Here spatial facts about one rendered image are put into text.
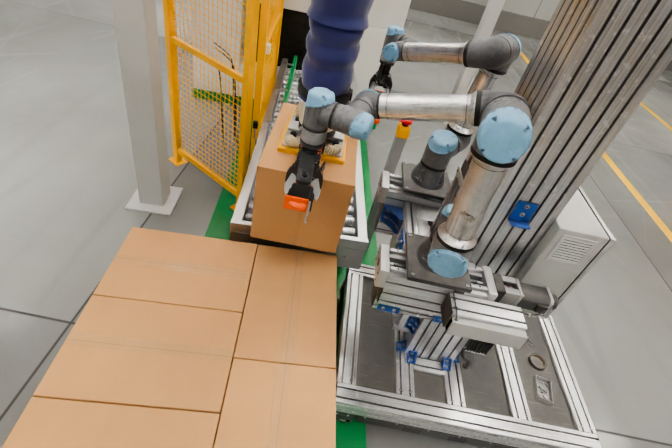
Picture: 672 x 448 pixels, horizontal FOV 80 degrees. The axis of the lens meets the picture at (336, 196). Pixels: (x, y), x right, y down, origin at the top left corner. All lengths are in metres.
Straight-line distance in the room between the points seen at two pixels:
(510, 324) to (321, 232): 0.83
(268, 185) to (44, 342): 1.40
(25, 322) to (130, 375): 1.04
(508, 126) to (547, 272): 0.87
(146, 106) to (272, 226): 1.18
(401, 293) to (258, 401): 0.63
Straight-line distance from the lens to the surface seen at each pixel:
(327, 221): 1.74
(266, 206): 1.73
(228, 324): 1.75
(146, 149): 2.78
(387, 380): 2.12
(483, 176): 1.06
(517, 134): 0.99
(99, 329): 1.80
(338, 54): 1.58
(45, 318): 2.59
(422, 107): 1.15
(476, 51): 1.60
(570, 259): 1.70
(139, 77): 2.55
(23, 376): 2.44
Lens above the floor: 2.01
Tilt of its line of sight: 38 degrees down
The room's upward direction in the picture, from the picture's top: 14 degrees clockwise
